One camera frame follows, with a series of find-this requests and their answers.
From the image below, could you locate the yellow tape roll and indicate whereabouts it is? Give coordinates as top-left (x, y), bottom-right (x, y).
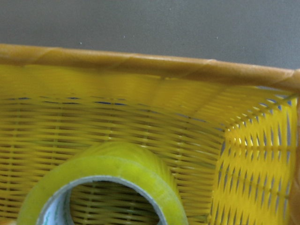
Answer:
top-left (17, 142), bottom-right (188, 225)

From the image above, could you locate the yellow plastic basket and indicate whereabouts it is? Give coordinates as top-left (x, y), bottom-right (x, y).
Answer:
top-left (0, 44), bottom-right (300, 225)

